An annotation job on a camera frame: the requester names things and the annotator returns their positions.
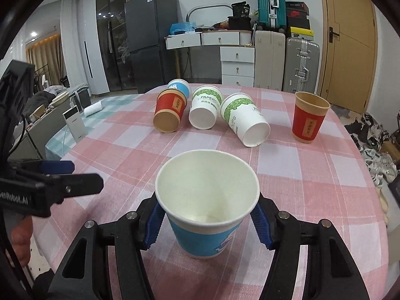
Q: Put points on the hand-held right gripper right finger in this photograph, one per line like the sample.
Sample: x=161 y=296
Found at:
x=262 y=228

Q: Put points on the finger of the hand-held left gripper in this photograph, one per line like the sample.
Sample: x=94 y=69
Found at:
x=57 y=166
x=79 y=184

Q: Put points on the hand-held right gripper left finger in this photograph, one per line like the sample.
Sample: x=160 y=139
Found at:
x=152 y=229

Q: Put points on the blue and white paper cup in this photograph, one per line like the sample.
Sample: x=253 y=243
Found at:
x=179 y=88
x=207 y=200

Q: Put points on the green and white paper cup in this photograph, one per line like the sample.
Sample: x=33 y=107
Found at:
x=245 y=120
x=204 y=107

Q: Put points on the red and brown paper cup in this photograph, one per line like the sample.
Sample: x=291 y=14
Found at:
x=169 y=111
x=308 y=117

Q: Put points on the person's left hand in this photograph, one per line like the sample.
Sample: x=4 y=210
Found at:
x=22 y=234

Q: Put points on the white power bank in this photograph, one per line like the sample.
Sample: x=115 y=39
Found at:
x=74 y=125

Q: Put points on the teal checkered cloth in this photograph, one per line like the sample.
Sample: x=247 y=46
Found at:
x=72 y=122

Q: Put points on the pink checkered tablecloth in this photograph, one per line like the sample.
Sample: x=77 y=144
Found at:
x=125 y=150

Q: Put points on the glass door wardrobe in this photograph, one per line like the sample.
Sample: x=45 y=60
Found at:
x=97 y=40

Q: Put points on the pile of shoes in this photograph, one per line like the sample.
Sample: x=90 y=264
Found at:
x=375 y=153

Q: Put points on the dark grey refrigerator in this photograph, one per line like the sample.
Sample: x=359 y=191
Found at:
x=147 y=40

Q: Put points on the silver hard suitcase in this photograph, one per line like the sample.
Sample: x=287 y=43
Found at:
x=301 y=65

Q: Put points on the beige hard suitcase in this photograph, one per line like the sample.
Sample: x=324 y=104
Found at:
x=268 y=59

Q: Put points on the white drawer desk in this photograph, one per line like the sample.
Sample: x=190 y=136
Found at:
x=231 y=56

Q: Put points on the blue plastic bag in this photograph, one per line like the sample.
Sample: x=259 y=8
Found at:
x=182 y=27

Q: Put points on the black and yellow box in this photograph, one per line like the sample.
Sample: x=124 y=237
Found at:
x=300 y=32

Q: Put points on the wooden door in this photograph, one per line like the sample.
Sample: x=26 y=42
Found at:
x=350 y=40

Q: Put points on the black shoe box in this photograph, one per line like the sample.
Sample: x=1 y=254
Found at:
x=298 y=14

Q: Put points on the teal hard suitcase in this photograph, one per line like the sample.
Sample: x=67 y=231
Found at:
x=270 y=3

